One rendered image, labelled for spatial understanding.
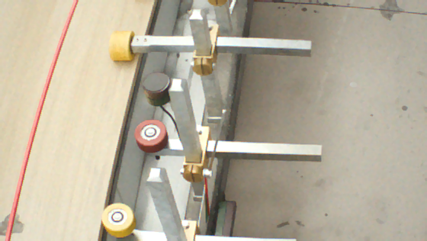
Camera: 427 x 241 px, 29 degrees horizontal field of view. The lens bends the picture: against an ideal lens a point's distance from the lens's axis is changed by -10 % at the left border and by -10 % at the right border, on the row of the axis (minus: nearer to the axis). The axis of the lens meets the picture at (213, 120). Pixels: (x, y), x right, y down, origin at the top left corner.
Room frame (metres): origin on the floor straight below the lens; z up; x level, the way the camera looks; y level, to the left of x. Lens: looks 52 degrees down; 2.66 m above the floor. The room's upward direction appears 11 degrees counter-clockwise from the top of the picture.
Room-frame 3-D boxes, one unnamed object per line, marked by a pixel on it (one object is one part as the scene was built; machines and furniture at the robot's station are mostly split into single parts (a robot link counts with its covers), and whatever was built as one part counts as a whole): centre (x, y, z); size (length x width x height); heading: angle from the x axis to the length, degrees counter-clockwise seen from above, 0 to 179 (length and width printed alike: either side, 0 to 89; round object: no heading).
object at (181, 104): (1.31, 0.06, 0.91); 0.04 x 0.04 x 0.48; 73
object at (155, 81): (1.32, 0.11, 1.04); 0.06 x 0.06 x 0.22; 73
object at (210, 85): (1.55, -0.01, 0.87); 0.04 x 0.04 x 0.48; 73
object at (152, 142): (1.38, 0.15, 0.85); 0.08 x 0.08 x 0.11
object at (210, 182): (1.27, 0.05, 0.75); 0.26 x 0.01 x 0.10; 163
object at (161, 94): (1.32, 0.11, 1.14); 0.06 x 0.06 x 0.02
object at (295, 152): (1.32, -0.03, 0.84); 0.43 x 0.03 x 0.04; 73
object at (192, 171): (1.33, 0.06, 0.85); 0.14 x 0.06 x 0.05; 163
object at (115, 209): (1.15, 0.26, 0.85); 0.08 x 0.08 x 0.11
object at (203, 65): (1.57, -0.02, 0.95); 0.14 x 0.06 x 0.05; 163
